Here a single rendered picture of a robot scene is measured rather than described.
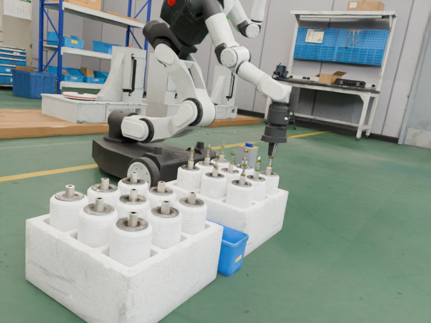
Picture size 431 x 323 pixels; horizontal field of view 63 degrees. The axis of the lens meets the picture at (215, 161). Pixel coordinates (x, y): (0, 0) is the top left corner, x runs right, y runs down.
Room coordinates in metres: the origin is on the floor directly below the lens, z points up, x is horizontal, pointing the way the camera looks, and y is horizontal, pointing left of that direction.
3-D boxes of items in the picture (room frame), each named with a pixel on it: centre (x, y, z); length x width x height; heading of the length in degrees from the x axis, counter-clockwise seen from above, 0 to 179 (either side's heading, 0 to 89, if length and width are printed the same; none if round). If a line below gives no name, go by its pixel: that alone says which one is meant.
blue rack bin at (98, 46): (6.74, 2.24, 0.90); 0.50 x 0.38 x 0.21; 55
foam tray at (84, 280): (0.93, 0.22, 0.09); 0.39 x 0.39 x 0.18; 59
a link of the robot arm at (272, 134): (1.44, -0.23, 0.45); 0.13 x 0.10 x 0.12; 127
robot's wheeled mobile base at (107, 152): (1.99, 0.40, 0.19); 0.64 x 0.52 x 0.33; 57
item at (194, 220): (0.97, 0.05, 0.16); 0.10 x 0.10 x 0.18
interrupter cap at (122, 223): (0.77, 0.17, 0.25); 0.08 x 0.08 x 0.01
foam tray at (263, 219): (1.40, -0.07, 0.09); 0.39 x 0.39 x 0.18; 59
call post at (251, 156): (1.69, -0.15, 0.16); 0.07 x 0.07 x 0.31; 59
